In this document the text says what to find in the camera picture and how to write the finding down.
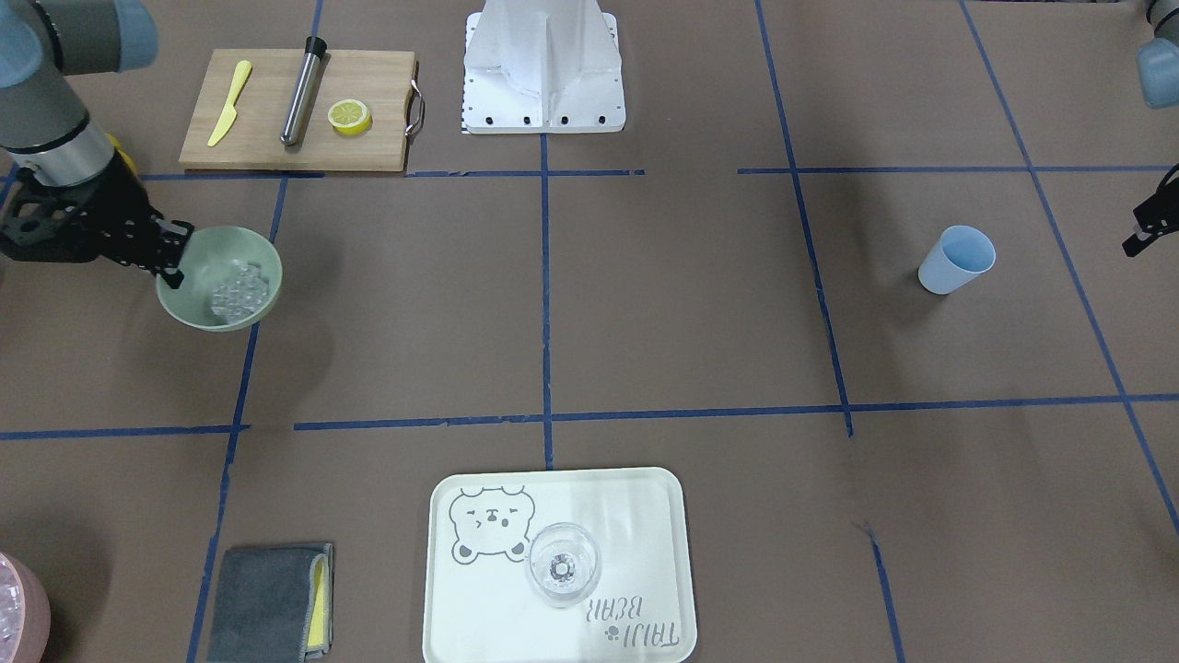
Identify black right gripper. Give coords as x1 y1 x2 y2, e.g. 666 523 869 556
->
1 155 195 290

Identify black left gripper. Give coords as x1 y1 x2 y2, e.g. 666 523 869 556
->
1124 164 1178 257

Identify green bowl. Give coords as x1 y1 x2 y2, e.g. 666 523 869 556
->
156 227 283 332

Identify light blue cup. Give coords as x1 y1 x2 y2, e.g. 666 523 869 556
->
917 224 997 297

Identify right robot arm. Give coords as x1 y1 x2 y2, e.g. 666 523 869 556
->
1 1 195 289

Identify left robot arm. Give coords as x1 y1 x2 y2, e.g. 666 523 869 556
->
1124 1 1178 260

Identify ice cubes in cup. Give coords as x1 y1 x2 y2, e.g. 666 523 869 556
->
209 262 271 324

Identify pink bowl of ice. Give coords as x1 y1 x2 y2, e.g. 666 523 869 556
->
1 553 52 662

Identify yellow lemon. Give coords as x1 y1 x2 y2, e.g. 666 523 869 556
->
106 134 138 177

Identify wooden cutting board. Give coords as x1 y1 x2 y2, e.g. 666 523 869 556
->
180 50 421 172

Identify yellow plastic knife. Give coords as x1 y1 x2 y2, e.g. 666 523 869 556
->
206 60 253 147

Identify lemon half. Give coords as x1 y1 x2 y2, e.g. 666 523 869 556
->
327 99 373 137

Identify steel muddler black tip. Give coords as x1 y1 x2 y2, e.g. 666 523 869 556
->
279 35 328 147

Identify grey yellow folded cloth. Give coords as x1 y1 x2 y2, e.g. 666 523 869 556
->
206 541 335 662

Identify cream bear tray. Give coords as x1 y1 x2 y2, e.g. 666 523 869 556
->
422 467 698 662

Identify clear wine glass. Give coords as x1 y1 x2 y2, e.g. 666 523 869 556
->
527 523 602 609

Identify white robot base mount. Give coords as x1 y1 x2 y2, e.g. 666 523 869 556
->
461 1 627 134

